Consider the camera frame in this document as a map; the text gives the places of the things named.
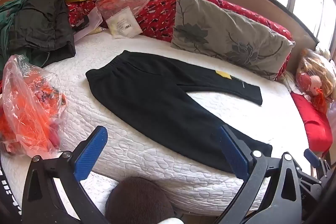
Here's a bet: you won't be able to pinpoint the white paper sheet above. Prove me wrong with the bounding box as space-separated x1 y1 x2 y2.
73 7 103 42

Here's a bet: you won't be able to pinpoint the black pants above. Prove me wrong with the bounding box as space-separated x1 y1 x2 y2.
86 50 273 173

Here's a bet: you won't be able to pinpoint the person's brown trouser leg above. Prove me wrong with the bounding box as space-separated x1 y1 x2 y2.
105 177 175 224

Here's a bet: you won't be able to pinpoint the white quilted mattress cover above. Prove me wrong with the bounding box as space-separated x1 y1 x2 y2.
0 30 315 217

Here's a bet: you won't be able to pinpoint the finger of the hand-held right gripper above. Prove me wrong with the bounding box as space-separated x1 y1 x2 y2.
304 148 332 185

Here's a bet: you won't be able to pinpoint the white packet with barcode label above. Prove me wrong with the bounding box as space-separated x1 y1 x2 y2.
106 7 139 39

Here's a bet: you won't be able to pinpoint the plain red cloth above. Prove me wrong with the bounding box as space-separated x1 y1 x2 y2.
290 91 333 153

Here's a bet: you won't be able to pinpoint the grey floral pillow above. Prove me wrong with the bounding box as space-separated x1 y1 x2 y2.
171 0 296 81

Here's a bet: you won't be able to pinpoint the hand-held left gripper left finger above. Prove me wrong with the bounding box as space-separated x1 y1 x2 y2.
21 126 109 224

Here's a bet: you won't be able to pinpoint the green garment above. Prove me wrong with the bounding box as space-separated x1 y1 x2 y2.
0 0 34 67

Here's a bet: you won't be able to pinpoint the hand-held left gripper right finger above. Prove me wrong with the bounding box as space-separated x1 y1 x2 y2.
214 124 323 224

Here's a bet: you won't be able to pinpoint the dark jacket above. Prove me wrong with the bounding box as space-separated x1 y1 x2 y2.
12 0 76 68

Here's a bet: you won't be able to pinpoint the plastic bag with orange cloth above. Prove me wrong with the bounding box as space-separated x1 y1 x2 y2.
0 55 68 156

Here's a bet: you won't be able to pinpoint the doll with orange hair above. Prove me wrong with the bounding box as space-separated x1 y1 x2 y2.
296 49 336 114

